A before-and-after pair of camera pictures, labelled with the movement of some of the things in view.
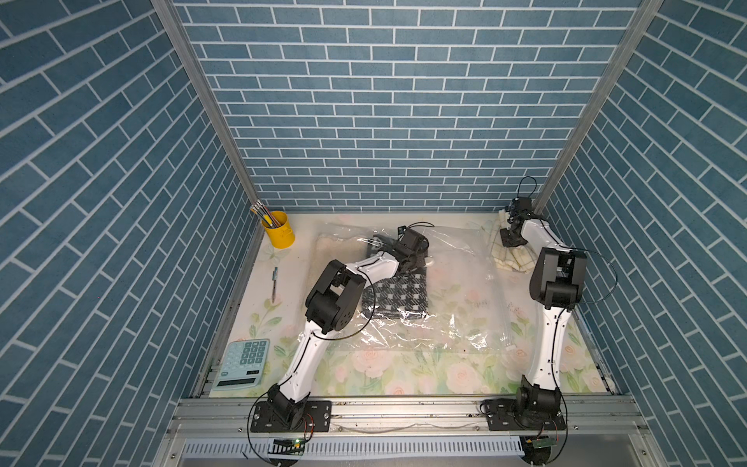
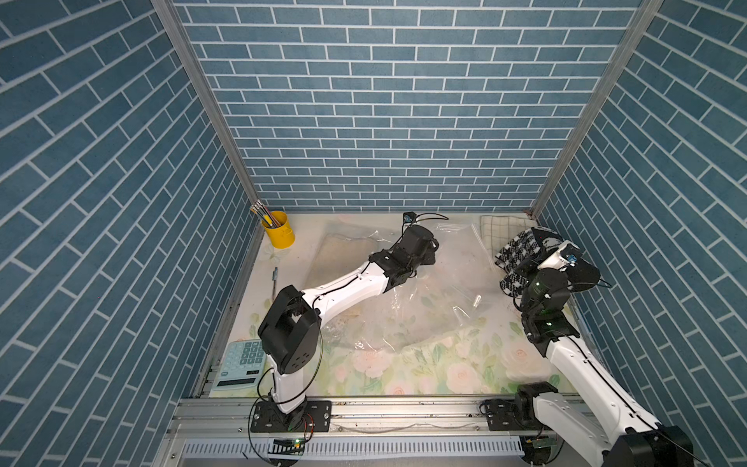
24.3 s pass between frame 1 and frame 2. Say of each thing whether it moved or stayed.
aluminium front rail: stayed
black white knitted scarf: moved
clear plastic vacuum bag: stayed
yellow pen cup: stayed
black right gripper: moved
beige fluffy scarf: stayed
